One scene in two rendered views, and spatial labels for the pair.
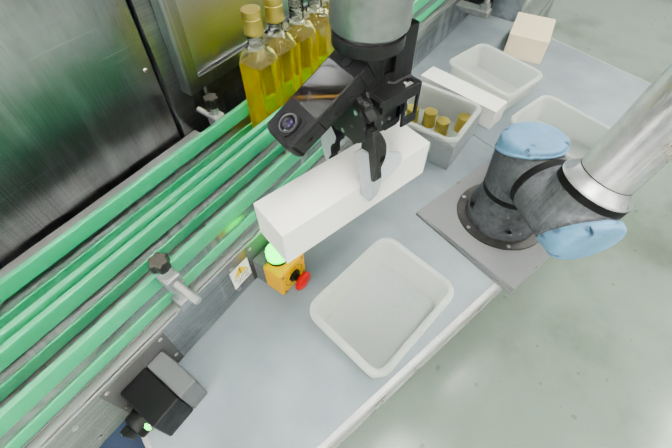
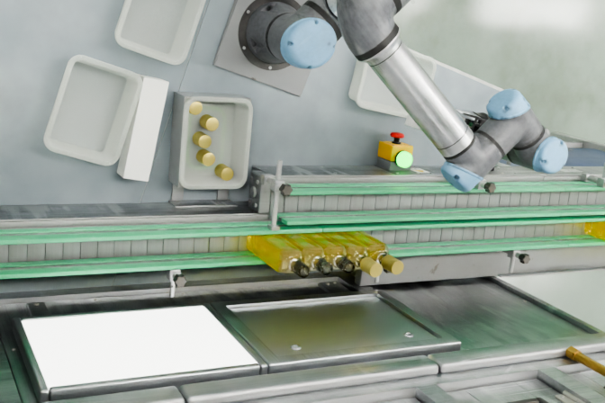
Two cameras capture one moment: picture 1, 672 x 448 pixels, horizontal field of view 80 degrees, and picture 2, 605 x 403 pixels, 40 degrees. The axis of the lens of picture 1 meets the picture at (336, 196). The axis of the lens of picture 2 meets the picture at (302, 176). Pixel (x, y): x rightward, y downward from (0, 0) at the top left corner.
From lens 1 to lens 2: 1.92 m
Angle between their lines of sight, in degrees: 59
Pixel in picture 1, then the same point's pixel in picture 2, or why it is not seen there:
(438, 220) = (302, 76)
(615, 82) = not seen: outside the picture
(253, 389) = not seen: hidden behind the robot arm
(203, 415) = not seen: hidden behind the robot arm
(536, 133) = (311, 44)
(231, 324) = (425, 156)
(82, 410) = (513, 174)
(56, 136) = (465, 303)
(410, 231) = (315, 92)
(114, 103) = (429, 307)
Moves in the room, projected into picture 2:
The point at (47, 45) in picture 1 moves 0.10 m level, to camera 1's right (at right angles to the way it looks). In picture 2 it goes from (477, 325) to (463, 295)
